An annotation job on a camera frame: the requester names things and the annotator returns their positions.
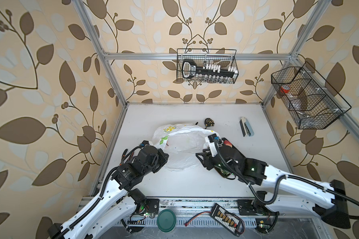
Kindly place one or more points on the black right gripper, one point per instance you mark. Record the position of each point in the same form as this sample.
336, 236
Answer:
208, 159

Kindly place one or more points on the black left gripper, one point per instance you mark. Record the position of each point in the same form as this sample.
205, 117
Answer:
160, 153

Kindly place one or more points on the red fake fruit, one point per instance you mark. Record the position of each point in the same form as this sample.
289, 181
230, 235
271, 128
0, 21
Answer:
228, 143

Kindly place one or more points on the translucent white plastic bag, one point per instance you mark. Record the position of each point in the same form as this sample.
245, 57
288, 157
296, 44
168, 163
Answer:
181, 142

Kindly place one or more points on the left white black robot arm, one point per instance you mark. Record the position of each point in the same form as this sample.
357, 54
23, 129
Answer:
117, 198

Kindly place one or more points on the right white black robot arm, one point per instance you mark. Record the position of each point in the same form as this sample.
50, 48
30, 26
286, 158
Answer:
326, 200

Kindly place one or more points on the grey blue stapler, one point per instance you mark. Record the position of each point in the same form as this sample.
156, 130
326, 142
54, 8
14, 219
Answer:
246, 127

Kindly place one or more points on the green round lid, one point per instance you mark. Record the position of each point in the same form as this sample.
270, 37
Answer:
166, 220

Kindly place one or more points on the black charger board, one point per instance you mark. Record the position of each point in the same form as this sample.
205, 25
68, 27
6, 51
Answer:
228, 220

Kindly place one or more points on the black socket set holder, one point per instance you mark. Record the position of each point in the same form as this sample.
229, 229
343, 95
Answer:
190, 70

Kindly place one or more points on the clear bottle red cap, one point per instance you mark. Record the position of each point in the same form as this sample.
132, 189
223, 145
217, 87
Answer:
293, 103

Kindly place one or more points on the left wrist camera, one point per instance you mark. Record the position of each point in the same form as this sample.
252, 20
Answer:
144, 144

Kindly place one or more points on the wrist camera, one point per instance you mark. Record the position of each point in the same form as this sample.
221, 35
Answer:
144, 144
214, 142

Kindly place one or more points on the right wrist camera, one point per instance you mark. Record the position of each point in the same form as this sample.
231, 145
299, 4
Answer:
214, 142

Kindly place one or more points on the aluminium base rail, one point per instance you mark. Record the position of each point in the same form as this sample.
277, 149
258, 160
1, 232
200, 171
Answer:
185, 208

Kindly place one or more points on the black wire basket back wall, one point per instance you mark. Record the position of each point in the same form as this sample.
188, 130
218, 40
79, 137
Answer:
223, 57

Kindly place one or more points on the black wire basket wall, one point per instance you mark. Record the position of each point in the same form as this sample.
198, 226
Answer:
322, 104
223, 57

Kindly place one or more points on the black wire basket right wall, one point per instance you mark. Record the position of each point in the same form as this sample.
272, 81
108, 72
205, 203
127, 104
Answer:
322, 104

